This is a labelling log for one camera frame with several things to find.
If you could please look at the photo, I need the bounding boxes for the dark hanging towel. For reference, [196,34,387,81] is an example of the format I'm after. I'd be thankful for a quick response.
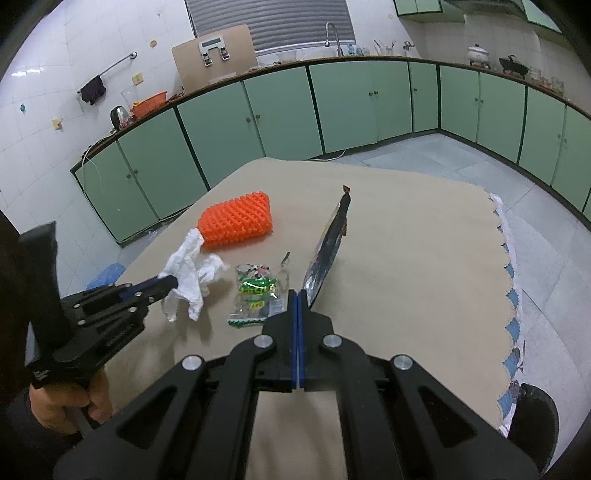
[79,75,108,106]

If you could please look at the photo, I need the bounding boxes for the cardboard box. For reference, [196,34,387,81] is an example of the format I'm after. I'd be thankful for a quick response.
[172,25,258,90]

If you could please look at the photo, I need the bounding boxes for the green kitchen cabinet row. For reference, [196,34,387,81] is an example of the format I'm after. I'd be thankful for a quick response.
[70,58,591,245]

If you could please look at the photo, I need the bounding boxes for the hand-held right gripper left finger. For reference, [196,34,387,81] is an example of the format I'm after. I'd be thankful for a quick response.
[54,290,298,480]

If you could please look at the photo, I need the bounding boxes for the wooden table with cloth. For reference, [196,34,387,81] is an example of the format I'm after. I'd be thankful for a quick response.
[113,157,520,480]

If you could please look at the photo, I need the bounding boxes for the white tissue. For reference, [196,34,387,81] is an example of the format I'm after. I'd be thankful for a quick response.
[158,227,230,322]

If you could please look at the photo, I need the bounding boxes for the trash bin with black bag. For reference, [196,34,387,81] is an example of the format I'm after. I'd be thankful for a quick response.
[505,382,560,476]

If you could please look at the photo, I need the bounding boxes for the orange plastic basket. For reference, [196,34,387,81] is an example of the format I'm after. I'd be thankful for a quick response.
[130,91,168,118]

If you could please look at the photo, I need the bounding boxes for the dark foil wrapper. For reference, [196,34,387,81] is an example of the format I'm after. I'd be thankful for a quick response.
[302,185,354,308]

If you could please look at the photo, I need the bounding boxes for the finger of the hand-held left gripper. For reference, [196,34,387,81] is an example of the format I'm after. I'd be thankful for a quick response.
[55,286,178,370]
[62,275,179,315]

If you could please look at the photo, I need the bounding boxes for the grey window blind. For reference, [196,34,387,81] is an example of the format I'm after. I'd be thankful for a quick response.
[185,0,356,54]

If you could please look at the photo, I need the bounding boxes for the metal sink faucet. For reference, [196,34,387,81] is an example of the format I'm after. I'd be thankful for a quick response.
[324,21,345,58]

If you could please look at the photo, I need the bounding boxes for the green wall cabinets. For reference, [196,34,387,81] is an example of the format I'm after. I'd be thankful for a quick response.
[393,0,564,33]

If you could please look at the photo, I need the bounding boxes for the orange mesh sponge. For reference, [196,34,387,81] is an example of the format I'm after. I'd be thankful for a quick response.
[198,191,274,250]

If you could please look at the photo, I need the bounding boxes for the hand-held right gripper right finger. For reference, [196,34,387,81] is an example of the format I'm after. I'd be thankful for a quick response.
[299,290,541,480]

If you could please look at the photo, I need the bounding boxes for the black wok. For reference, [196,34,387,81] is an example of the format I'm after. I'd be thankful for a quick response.
[499,54,530,77]

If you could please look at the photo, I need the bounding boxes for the green snack packet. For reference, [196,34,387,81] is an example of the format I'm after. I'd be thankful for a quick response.
[228,252,291,329]

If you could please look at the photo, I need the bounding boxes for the person's left hand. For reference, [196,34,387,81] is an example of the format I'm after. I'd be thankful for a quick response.
[28,369,114,437]

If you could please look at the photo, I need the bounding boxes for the blue plastic bag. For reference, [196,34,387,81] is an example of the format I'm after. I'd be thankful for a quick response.
[87,262,126,291]

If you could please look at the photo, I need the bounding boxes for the glass jars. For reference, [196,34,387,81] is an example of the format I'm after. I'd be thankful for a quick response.
[529,67,566,90]

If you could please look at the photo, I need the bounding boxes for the metal towel rail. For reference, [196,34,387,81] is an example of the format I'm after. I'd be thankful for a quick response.
[76,52,138,95]

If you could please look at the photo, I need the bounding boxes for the white lidded pot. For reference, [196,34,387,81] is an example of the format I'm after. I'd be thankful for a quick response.
[467,43,491,68]

